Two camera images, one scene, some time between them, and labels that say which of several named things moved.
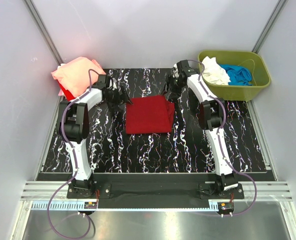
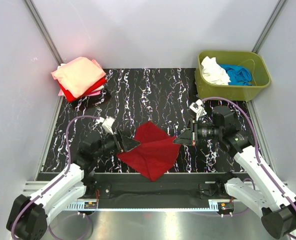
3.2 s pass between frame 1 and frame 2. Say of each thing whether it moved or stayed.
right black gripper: moved
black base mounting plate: stayed
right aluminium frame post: stayed
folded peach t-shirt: stayed
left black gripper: moved
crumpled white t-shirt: stayed
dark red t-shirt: moved
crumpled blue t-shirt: stayed
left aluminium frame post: stayed
